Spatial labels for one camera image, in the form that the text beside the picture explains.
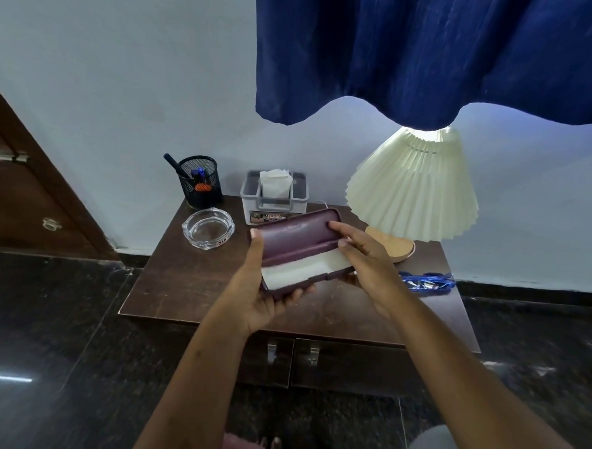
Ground person's right hand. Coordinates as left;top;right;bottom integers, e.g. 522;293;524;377
323;220;425;323

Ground person's left hand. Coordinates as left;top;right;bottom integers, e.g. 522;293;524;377
206;226;321;340

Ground maroon glasses case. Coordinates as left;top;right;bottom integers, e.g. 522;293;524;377
248;204;360;305

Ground person's left forearm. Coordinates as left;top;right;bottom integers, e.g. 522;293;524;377
130;312;253;449

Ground person's right forearm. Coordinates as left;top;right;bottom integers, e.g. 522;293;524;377
379;297;592;449

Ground grey tissue box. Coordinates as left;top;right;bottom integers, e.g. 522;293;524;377
239;169;311;229

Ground clear glass ashtray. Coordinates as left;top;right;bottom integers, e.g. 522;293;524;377
180;206;237;251

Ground dark wooden nightstand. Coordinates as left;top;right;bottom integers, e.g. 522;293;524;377
114;189;490;401

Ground white tissue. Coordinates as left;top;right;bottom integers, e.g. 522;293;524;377
257;167;295;201

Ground black mesh pen holder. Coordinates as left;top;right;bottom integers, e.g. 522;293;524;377
175;154;226;212

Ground blue glasses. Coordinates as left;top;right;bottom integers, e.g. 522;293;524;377
397;270;457;298

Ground cream pleated table lamp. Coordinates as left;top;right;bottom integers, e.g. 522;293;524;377
342;122;484;269

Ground black pen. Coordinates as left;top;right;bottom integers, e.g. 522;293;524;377
162;153;197;183

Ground blue curtain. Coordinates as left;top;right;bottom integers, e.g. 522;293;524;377
247;0;592;142

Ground brown wooden door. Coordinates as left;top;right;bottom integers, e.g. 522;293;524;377
0;77;132;263

